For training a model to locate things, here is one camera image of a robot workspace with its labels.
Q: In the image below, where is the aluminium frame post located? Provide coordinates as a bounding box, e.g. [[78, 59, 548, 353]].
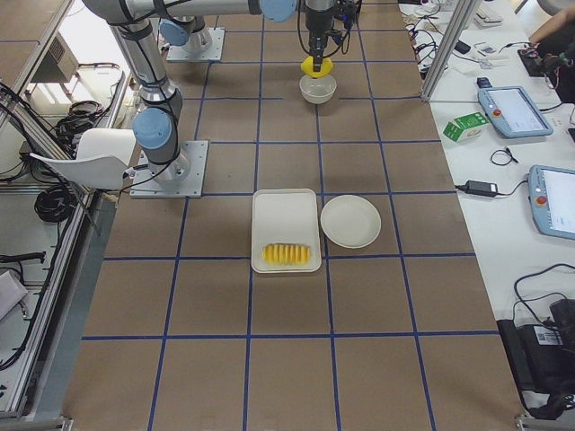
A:
[[421, 0, 479, 101]]

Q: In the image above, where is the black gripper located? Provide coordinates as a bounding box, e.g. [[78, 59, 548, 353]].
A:
[[306, 8, 335, 73]]

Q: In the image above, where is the white plastic chair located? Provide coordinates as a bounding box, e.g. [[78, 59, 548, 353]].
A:
[[31, 128, 136, 190]]

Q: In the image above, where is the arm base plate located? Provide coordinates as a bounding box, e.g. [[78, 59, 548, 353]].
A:
[[129, 140, 209, 198], [165, 28, 226, 63]]

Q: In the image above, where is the yellow lemon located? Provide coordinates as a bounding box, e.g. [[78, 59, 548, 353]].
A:
[[300, 57, 333, 79]]

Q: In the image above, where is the white rectangular tray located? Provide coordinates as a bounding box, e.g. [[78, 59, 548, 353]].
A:
[[251, 189, 322, 274]]

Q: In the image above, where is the cream round plate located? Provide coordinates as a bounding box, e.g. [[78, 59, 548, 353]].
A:
[[320, 195, 382, 249]]

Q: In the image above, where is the green white carton box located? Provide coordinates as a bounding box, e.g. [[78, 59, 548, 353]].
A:
[[441, 111, 490, 143]]

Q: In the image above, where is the blue teach pendant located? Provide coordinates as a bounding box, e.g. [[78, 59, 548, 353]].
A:
[[527, 165, 575, 240], [477, 86, 553, 138]]

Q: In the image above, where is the blue teach pendant near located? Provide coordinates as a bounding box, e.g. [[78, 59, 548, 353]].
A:
[[527, 165, 575, 240]]

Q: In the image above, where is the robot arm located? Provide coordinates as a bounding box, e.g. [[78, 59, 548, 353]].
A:
[[84, 1, 339, 186], [159, 18, 212, 53]]

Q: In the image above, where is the blue teach pendant far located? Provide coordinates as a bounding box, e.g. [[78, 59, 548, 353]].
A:
[[477, 86, 553, 138]]

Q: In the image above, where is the sliced orange toy food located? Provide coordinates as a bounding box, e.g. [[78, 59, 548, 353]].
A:
[[262, 243, 311, 266]]

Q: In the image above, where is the white ceramic bowl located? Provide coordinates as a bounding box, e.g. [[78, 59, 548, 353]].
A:
[[299, 75, 337, 105]]

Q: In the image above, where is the black box with label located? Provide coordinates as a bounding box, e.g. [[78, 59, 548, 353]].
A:
[[497, 299, 574, 420]]

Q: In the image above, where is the black power adapter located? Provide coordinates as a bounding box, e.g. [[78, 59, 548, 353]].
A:
[[463, 180, 499, 198]]

